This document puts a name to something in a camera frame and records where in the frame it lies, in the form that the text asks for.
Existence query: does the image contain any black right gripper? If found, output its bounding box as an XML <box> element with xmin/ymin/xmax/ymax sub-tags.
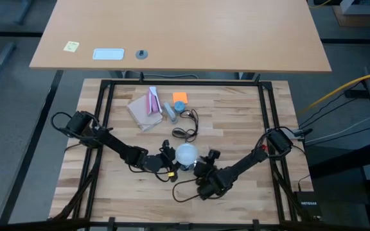
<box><xmin>193</xmin><ymin>157</ymin><xmax>234</xmax><ymax>200</ymax></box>

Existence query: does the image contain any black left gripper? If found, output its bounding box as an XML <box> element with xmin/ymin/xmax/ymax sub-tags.
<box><xmin>154</xmin><ymin>149</ymin><xmax>184</xmax><ymax>173</ymax></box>

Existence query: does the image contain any white reflector lightbulb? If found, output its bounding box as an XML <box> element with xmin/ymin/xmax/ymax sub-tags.
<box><xmin>175</xmin><ymin>142</ymin><xmax>200</xmax><ymax>166</ymax></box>

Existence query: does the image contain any black lamp power cord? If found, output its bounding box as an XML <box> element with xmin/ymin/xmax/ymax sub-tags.
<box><xmin>171</xmin><ymin>108</ymin><xmax>200</xmax><ymax>144</ymax></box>

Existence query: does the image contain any brown paper notebook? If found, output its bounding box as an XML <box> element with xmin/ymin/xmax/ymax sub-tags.
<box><xmin>126</xmin><ymin>95</ymin><xmax>164</xmax><ymax>131</ymax></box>

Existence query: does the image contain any orange sticky note pad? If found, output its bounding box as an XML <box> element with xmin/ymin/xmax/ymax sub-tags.
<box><xmin>172</xmin><ymin>92</ymin><xmax>189</xmax><ymax>105</ymax></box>

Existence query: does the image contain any light brown wooden desk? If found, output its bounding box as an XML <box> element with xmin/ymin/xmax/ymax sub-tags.
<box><xmin>29</xmin><ymin>0</ymin><xmax>333</xmax><ymax>74</ymax></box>

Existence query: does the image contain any white rectangular tray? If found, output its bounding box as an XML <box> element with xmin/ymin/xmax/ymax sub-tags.
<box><xmin>92</xmin><ymin>47</ymin><xmax>125</xmax><ymax>61</ymax></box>

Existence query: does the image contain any yellow sticky note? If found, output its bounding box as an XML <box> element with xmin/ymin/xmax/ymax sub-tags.
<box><xmin>63</xmin><ymin>40</ymin><xmax>80</xmax><ymax>53</ymax></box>

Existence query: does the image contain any black power strip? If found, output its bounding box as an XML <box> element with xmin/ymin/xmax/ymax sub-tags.
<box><xmin>345</xmin><ymin>89</ymin><xmax>366</xmax><ymax>99</ymax></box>

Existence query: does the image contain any brown cardboard box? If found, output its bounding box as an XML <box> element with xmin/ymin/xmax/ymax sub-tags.
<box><xmin>331</xmin><ymin>4</ymin><xmax>370</xmax><ymax>28</ymax></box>

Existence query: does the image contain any grey box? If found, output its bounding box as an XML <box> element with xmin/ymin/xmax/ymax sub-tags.
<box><xmin>339</xmin><ymin>0</ymin><xmax>370</xmax><ymax>15</ymax></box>

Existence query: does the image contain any black metal table frame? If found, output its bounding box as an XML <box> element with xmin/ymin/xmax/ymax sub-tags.
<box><xmin>46</xmin><ymin>73</ymin><xmax>304</xmax><ymax>231</ymax></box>

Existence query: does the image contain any black Netgear network switch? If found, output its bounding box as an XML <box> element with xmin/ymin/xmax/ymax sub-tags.
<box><xmin>293</xmin><ymin>191</ymin><xmax>322</xmax><ymax>218</ymax></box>

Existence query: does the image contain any black left arm base cable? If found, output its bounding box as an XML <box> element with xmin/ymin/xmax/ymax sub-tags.
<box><xmin>50</xmin><ymin>111</ymin><xmax>76</xmax><ymax>135</ymax></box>

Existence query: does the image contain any black floor cable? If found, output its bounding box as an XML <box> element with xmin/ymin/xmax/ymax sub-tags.
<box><xmin>300</xmin><ymin>96</ymin><xmax>362</xmax><ymax>128</ymax></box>

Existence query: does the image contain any white floor cable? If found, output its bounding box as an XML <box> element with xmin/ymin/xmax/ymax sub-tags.
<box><xmin>303</xmin><ymin>114</ymin><xmax>370</xmax><ymax>144</ymax></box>

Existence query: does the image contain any yellow cable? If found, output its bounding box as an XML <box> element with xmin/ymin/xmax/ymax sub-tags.
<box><xmin>297</xmin><ymin>69</ymin><xmax>370</xmax><ymax>115</ymax></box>

